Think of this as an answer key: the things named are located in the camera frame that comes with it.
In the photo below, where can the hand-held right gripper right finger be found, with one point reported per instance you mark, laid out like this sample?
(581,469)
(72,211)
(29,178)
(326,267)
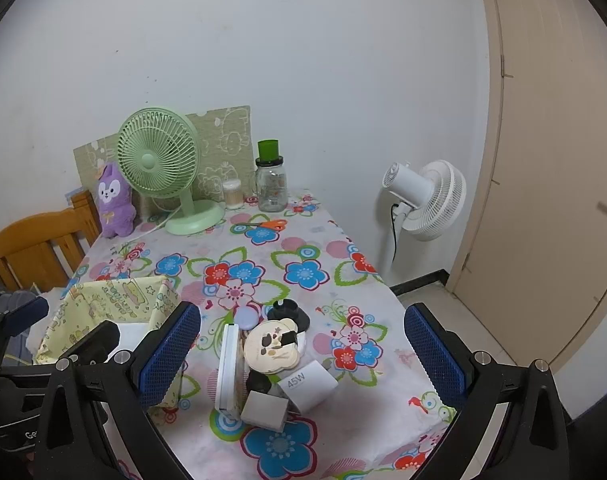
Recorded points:
(433,355)

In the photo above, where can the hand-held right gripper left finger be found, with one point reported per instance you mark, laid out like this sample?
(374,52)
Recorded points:
(168,355)

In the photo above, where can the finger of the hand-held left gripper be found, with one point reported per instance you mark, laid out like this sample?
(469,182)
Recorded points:
(93,340)
(28,315)

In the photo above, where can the yellow fabric storage box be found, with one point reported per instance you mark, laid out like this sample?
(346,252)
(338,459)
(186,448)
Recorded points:
(108,297)

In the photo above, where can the white device with screen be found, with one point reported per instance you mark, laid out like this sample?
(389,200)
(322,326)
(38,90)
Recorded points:
(228,370)

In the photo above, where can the pale round plastic object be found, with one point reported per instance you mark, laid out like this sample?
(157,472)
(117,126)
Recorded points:
(247,316)

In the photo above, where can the small black round object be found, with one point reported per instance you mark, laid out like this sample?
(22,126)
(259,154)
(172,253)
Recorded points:
(258,382)

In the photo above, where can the small white plug charger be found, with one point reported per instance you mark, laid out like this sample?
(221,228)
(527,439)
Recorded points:
(263,410)

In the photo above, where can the large white charger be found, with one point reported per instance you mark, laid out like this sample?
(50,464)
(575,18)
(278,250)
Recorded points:
(306,385)

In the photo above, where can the blue plaid blanket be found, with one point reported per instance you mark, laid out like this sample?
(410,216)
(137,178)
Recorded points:
(11,300)

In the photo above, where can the white rounded device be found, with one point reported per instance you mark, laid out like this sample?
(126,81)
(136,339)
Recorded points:
(131,335)

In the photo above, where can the wooden bed headboard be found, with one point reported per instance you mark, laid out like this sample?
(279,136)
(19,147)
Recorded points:
(23,240)

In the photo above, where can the purple plush toy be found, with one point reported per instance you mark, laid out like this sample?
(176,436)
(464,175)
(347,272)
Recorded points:
(114,205)

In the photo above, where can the white standing fan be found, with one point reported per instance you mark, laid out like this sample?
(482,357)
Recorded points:
(433,200)

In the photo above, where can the floral tablecloth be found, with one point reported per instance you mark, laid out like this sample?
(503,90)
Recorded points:
(293,245)

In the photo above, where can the cotton swab jar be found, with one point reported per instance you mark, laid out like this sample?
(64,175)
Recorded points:
(232,195)

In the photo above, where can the green desk fan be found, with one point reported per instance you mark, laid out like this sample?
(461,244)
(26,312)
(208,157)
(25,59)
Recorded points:
(156,160)

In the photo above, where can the glass jar with green lid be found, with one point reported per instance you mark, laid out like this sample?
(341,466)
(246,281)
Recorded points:
(271,190)

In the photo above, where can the beige cartoon printed board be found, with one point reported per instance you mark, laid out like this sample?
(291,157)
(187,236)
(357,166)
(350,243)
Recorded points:
(223,140)

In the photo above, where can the beige door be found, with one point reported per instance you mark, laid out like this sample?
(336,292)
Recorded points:
(558,160)

